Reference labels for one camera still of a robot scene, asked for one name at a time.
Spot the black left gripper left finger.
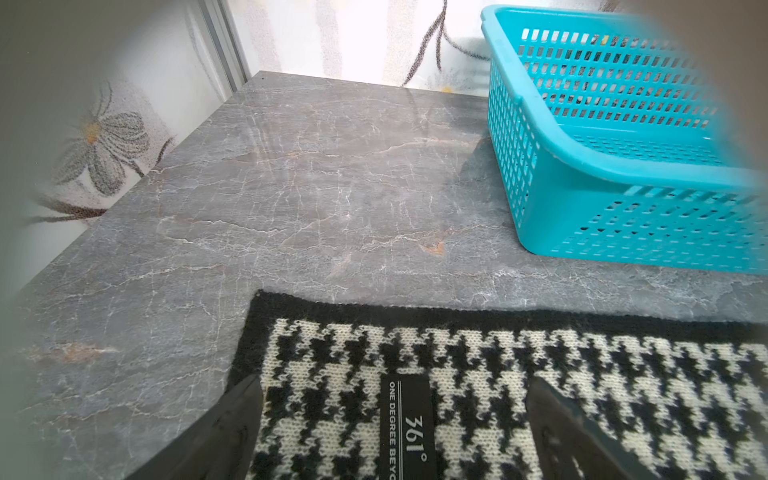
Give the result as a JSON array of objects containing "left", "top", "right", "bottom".
[{"left": 129, "top": 374, "right": 264, "bottom": 479}]

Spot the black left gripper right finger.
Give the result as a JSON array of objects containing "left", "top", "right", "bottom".
[{"left": 525, "top": 376, "right": 656, "bottom": 479}]

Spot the black white houndstooth scarf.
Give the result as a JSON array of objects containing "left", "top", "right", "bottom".
[{"left": 228, "top": 291, "right": 767, "bottom": 479}]

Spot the teal plastic basket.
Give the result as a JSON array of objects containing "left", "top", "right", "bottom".
[{"left": 481, "top": 5, "right": 767, "bottom": 275}]

